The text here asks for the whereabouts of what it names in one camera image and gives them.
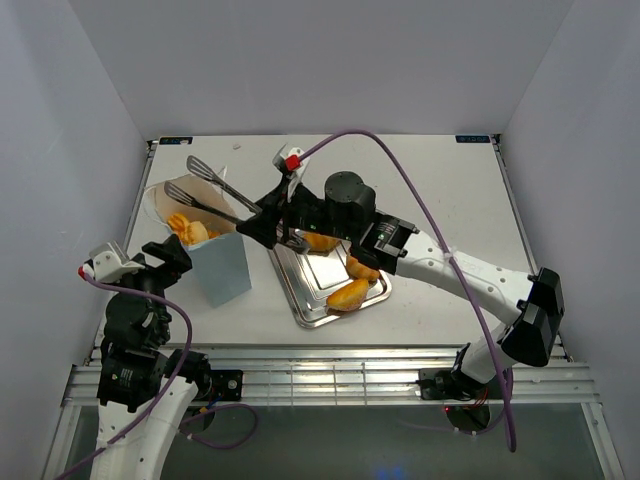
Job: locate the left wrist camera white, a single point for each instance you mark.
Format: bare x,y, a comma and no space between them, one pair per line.
108,264

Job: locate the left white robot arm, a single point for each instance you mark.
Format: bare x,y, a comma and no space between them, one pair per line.
142,393

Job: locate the orange twisted braided bread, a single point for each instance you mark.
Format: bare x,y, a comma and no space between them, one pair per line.
177,222

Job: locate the aluminium table edge rail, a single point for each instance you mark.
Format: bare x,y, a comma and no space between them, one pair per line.
150,153

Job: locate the aluminium front frame rail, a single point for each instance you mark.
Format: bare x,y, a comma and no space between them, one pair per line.
379,376

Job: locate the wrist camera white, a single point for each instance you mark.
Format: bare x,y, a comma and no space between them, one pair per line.
289,163
108,264

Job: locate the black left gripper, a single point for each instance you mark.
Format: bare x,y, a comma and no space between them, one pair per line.
172,251

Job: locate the orange scored oval bread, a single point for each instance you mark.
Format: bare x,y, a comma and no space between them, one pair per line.
319,243

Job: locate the light blue paper bag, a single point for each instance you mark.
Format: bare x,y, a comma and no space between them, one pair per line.
220,265

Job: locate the silver metal tray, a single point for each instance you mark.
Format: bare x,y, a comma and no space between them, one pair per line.
309,279

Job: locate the golden glazed bun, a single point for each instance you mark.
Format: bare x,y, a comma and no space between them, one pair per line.
350,297

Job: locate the pale round bread roll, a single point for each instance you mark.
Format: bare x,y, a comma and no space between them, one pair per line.
195,233

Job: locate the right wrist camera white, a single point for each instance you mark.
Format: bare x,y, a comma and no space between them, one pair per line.
289,163

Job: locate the curved croissant bread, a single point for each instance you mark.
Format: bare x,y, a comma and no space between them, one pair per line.
358,270

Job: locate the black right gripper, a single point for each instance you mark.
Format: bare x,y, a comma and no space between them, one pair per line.
262,228

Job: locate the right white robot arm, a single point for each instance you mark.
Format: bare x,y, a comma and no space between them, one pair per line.
529,306

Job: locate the silver metal tongs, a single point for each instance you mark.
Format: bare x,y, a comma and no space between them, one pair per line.
203,188

